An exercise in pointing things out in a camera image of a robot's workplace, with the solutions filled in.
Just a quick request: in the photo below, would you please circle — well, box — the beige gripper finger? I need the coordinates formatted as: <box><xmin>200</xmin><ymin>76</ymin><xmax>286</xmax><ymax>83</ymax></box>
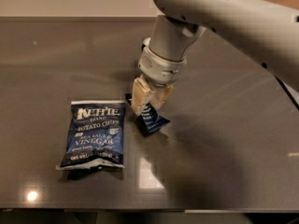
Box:
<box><xmin>131</xmin><ymin>75</ymin><xmax>156</xmax><ymax>116</ymax></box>
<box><xmin>150</xmin><ymin>85</ymin><xmax>174</xmax><ymax>110</ymax></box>

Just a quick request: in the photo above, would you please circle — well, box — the blue RXBAR blueberry wrapper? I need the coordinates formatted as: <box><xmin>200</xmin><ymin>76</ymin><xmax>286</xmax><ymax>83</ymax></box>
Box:
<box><xmin>135</xmin><ymin>104</ymin><xmax>170</xmax><ymax>136</ymax></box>

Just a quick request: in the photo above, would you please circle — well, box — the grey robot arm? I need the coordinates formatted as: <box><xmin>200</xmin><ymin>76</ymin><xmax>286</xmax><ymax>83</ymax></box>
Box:
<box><xmin>131</xmin><ymin>0</ymin><xmax>299</xmax><ymax>115</ymax></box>

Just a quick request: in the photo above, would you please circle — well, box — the blue Kettle chip bag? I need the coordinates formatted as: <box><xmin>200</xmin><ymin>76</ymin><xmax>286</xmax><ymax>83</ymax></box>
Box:
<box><xmin>56</xmin><ymin>100</ymin><xmax>125</xmax><ymax>170</ymax></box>

